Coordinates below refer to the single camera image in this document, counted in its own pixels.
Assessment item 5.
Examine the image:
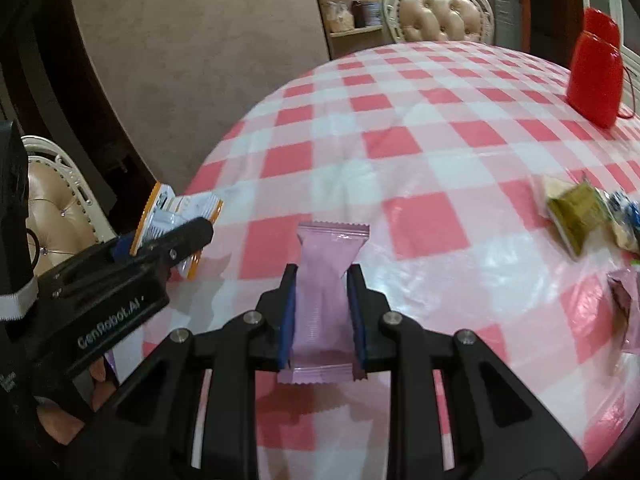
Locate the black cable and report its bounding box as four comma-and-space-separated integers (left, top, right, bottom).
25, 227, 42, 272

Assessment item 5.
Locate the wooden shelf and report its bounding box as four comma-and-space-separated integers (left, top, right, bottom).
307, 0, 388, 61

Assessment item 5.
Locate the blue white snack packet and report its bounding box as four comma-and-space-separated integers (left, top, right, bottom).
607, 189, 640, 226

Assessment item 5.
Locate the pink checkered tablecloth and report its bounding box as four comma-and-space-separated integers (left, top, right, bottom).
140, 40, 640, 480

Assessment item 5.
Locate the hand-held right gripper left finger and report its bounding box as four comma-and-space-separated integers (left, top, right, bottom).
65, 262, 301, 480

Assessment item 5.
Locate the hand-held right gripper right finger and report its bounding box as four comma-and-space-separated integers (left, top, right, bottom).
346, 263, 588, 480

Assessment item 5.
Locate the pale food bag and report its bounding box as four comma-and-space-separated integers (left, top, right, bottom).
322, 2, 355, 33

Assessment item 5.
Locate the pink foil snack packet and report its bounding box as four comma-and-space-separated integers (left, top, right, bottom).
606, 270, 640, 356

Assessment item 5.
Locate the orange white snack packet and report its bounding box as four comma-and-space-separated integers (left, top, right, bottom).
129, 182, 224, 281

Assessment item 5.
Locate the cream tufted chair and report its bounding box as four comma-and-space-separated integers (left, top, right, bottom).
382, 0, 496, 46
20, 135, 118, 281

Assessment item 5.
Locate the olive green snack packet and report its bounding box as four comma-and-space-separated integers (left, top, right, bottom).
544, 180, 613, 259

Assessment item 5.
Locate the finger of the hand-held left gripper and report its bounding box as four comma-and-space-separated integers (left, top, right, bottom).
102, 234, 137, 263
127, 216, 216, 281

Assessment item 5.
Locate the person's left hand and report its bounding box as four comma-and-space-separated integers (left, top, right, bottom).
36, 352, 122, 445

